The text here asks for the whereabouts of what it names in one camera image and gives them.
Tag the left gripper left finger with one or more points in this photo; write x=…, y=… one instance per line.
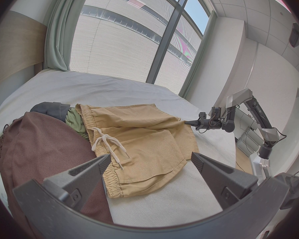
x=84, y=180

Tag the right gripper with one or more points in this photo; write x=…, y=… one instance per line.
x=203, y=122

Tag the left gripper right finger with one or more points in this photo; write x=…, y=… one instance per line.
x=219, y=180

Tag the tan shorts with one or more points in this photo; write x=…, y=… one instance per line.
x=144, y=138

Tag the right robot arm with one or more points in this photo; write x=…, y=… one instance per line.
x=239, y=97

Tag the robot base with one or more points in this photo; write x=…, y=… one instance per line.
x=260, y=165

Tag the bed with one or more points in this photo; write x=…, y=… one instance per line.
x=139, y=91

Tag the brown shorts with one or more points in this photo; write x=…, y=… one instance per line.
x=44, y=153

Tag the green garment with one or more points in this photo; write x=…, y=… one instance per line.
x=74, y=123

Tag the black garment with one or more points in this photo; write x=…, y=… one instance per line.
x=47, y=109

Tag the window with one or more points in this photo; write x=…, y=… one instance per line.
x=114, y=33

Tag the grey-green curtain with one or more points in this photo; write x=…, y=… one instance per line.
x=57, y=33

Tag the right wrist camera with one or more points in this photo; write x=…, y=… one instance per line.
x=216, y=112

